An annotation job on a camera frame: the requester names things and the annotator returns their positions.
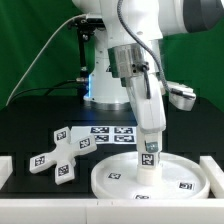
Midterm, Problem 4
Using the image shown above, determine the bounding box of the white front fence rail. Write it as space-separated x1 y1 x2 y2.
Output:
0 199 224 224

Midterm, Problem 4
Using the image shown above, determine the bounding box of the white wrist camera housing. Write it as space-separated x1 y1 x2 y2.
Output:
169 86 196 111

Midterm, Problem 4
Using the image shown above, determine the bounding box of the black camera on stand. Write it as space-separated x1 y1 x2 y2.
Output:
67 13 105 84

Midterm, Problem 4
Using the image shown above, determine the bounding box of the white cross-shaped table base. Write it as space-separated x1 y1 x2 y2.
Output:
29 127 97 185

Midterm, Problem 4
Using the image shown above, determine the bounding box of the black cable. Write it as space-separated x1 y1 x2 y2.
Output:
11 79 81 101

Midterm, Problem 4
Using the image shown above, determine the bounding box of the white fence block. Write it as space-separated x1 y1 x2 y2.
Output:
0 156 13 190
200 156 224 199

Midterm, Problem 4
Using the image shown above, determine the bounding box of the white right fence block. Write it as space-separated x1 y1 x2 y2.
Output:
200 156 224 199

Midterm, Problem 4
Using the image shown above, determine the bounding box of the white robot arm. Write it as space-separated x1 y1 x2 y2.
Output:
72 0 224 154

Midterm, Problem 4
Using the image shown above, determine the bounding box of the grey braided robot cable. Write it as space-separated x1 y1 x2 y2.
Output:
116 0 173 99

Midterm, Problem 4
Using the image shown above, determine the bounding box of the white round table top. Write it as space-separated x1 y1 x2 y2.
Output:
91 151 210 200

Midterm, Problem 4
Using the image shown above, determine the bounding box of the white fiducial marker sheet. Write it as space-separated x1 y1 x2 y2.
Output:
71 126 136 144

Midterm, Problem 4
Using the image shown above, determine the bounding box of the white left fence block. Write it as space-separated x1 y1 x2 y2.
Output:
0 156 13 190

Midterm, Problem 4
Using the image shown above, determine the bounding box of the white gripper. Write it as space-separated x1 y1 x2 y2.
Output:
126 74 166 153

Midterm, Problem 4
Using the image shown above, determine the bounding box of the grey camera cable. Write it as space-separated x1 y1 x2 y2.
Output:
5 14 88 108

